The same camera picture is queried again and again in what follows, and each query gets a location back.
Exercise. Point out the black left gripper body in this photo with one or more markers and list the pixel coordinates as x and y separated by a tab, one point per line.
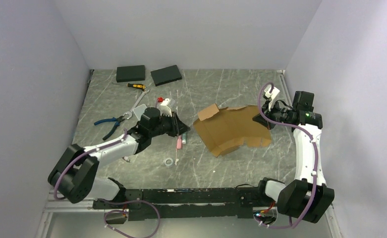
166	125

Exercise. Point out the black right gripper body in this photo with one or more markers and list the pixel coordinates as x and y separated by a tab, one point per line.
278	115

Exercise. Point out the brown cardboard box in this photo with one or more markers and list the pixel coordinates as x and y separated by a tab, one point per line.
224	130

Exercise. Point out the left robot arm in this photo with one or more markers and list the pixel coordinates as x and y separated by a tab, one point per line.
74	177

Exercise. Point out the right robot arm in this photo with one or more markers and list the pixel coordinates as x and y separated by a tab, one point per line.
307	197

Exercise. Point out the green white glue stick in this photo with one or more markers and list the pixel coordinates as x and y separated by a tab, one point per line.
184	138

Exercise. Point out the pink marker pen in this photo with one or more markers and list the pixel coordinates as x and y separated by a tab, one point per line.
179	143

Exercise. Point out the grey white rectangular device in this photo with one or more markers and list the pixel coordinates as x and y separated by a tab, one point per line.
139	110

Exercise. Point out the silver combination wrench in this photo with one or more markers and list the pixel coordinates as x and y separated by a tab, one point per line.
128	114

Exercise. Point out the clear tape roll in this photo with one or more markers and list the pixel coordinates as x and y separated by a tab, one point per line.
168	162

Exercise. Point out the yellow black screwdriver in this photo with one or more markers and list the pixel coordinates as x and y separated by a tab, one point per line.
136	86

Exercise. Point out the black foam block right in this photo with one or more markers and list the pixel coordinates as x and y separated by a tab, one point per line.
166	75

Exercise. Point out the black foam block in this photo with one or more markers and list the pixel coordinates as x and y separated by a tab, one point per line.
166	75
130	73

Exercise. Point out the black foam block left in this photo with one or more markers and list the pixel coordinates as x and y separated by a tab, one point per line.
130	73

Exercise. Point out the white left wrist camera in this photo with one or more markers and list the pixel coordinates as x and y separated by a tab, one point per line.
165	107

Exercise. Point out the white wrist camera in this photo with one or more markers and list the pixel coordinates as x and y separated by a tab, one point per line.
270	94
165	107

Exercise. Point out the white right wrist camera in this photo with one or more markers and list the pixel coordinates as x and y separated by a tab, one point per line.
270	94

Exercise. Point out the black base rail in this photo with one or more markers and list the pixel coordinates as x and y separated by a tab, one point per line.
240	202

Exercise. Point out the aluminium frame rail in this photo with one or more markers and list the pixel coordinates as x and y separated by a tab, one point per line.
65	206

